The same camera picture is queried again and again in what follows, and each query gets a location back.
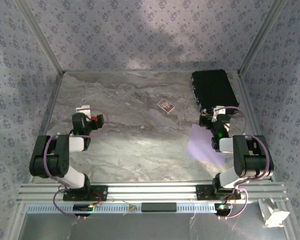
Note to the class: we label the lilac paper sheet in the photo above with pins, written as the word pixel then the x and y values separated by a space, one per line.
pixel 200 145

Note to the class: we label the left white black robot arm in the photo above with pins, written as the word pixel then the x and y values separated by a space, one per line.
pixel 75 143

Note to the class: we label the black hard case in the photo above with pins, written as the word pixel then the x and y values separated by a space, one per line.
pixel 212 87

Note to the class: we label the small purple card box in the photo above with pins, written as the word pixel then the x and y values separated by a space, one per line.
pixel 165 105

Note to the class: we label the small controller board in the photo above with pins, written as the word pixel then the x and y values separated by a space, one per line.
pixel 222 208
pixel 81 207

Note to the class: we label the black rectangular bar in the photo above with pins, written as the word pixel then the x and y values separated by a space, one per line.
pixel 158 207

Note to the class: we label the aluminium table side rail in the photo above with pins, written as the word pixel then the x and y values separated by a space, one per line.
pixel 251 112
pixel 47 125

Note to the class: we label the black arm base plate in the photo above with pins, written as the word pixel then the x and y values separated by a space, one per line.
pixel 102 193
pixel 202 193

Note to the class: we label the aluminium mounting rail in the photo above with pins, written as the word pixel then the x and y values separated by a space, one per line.
pixel 150 192

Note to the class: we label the aluminium frame post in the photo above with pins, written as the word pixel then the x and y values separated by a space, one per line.
pixel 38 32
pixel 263 32

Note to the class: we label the white plastic bracket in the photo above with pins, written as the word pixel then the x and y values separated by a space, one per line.
pixel 275 215

